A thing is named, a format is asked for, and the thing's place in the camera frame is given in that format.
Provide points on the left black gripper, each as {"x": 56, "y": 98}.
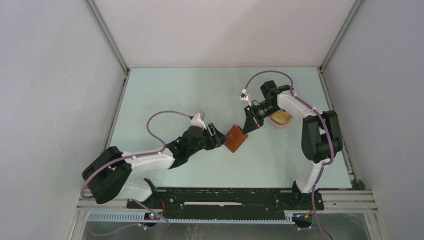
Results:
{"x": 214, "y": 142}

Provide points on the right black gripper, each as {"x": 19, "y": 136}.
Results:
{"x": 252, "y": 120}

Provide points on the brown leather card holder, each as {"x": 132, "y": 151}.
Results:
{"x": 235, "y": 138}

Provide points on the pink oval tray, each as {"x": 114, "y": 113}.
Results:
{"x": 277, "y": 126}

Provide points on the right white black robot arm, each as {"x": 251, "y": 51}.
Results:
{"x": 320, "y": 135}

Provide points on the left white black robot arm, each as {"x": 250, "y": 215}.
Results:
{"x": 120, "y": 175}

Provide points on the gold VIP card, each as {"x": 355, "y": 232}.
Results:
{"x": 280, "y": 118}

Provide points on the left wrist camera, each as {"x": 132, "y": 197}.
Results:
{"x": 198, "y": 120}

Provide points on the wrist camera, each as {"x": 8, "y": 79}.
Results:
{"x": 244, "y": 96}
{"x": 198, "y": 120}

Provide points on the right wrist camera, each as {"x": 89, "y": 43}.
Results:
{"x": 244, "y": 96}

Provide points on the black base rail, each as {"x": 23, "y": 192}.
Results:
{"x": 238, "y": 204}

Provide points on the aluminium frame rail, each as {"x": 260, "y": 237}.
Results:
{"x": 105, "y": 31}

